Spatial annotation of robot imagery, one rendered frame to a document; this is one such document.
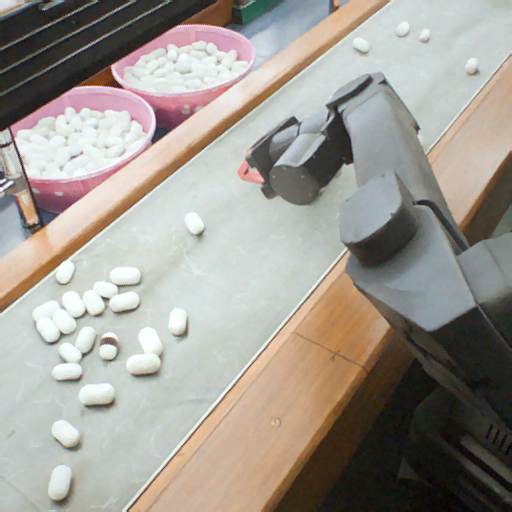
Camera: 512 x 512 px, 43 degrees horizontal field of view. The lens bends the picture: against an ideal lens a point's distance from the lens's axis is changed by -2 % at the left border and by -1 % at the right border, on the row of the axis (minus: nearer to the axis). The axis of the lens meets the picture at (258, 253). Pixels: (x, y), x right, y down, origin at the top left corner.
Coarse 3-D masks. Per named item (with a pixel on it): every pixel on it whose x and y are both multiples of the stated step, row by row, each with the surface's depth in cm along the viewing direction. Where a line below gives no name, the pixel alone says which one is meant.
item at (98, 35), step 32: (96, 0) 59; (128, 0) 62; (160, 0) 64; (192, 0) 67; (0, 32) 53; (32, 32) 55; (64, 32) 57; (96, 32) 59; (128, 32) 62; (160, 32) 65; (0, 64) 53; (32, 64) 55; (64, 64) 57; (96, 64) 59; (0, 96) 53; (32, 96) 55; (0, 128) 53
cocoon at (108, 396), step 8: (96, 384) 69; (104, 384) 69; (80, 392) 68; (88, 392) 68; (96, 392) 68; (104, 392) 68; (112, 392) 69; (88, 400) 68; (96, 400) 68; (104, 400) 68; (112, 400) 69
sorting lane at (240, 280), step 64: (448, 0) 141; (320, 64) 121; (384, 64) 121; (448, 64) 120; (256, 128) 106; (448, 128) 105; (192, 192) 95; (256, 192) 95; (320, 192) 94; (128, 256) 86; (192, 256) 85; (256, 256) 85; (320, 256) 85; (0, 320) 78; (128, 320) 78; (192, 320) 78; (256, 320) 77; (0, 384) 72; (64, 384) 71; (128, 384) 71; (192, 384) 71; (0, 448) 66; (64, 448) 66; (128, 448) 66
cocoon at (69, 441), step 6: (60, 420) 66; (54, 426) 66; (60, 426) 65; (66, 426) 66; (72, 426) 66; (54, 432) 65; (60, 432) 65; (66, 432) 65; (72, 432) 65; (60, 438) 65; (66, 438) 65; (72, 438) 65; (78, 438) 65; (66, 444) 65; (72, 444) 65
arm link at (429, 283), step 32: (352, 256) 37; (416, 256) 32; (448, 256) 30; (480, 256) 29; (384, 288) 31; (416, 288) 29; (448, 288) 28; (480, 288) 27; (416, 320) 27; (448, 320) 26; (480, 320) 26; (416, 352) 35; (448, 352) 27; (480, 352) 26; (448, 384) 33; (480, 384) 28
